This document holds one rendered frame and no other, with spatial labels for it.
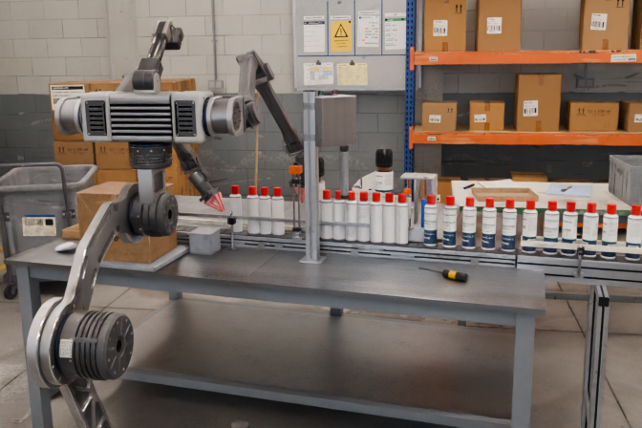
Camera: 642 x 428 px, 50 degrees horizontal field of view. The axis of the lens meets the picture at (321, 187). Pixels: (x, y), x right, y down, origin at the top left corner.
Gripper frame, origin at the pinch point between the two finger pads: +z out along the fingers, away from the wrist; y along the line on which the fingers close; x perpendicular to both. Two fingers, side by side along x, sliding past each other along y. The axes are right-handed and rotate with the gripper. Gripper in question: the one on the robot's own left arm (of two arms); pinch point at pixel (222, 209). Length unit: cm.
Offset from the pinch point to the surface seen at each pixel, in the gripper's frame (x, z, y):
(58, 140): 203, -174, 240
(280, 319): 48, 57, 66
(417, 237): -59, 62, 3
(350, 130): -68, 12, -7
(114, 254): 27, -10, -42
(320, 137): -61, 7, -18
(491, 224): -86, 74, -2
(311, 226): -33.4, 31.2, -15.2
